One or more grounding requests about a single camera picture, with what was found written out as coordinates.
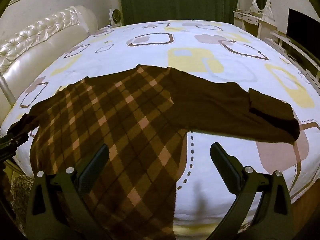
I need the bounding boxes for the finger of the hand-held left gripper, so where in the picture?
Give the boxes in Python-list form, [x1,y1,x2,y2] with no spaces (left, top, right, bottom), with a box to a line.
[0,128,29,162]

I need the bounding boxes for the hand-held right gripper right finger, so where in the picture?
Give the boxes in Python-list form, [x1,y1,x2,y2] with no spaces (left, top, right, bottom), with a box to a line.
[210,142,298,240]

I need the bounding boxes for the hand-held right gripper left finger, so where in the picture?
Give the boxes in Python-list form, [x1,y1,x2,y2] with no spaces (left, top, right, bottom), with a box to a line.
[25,144,110,240]

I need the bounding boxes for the brown plaid sweater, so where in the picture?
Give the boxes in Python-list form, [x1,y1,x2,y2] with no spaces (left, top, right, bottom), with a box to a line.
[7,64,300,240]

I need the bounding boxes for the leopard print cloth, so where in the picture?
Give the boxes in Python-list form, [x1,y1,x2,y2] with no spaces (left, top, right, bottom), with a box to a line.
[10,175,35,222]

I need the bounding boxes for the cream tufted leather headboard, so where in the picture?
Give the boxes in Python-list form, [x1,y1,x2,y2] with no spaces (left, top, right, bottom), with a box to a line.
[0,5,99,120]

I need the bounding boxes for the bed with patterned white sheet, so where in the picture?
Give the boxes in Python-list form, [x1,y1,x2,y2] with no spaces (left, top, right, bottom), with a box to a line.
[0,19,320,232]

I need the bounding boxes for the white television cabinet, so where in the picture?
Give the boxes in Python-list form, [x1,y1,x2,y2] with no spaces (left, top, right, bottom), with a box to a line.
[271,30,320,87]

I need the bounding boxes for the white dressing table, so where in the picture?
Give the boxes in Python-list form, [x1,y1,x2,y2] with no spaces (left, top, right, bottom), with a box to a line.
[233,9,283,40]

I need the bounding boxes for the black television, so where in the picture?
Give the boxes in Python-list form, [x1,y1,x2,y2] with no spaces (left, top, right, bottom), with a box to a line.
[286,8,320,53]

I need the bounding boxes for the dark green curtain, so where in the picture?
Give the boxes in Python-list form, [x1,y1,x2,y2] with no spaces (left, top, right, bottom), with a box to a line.
[117,0,239,26]

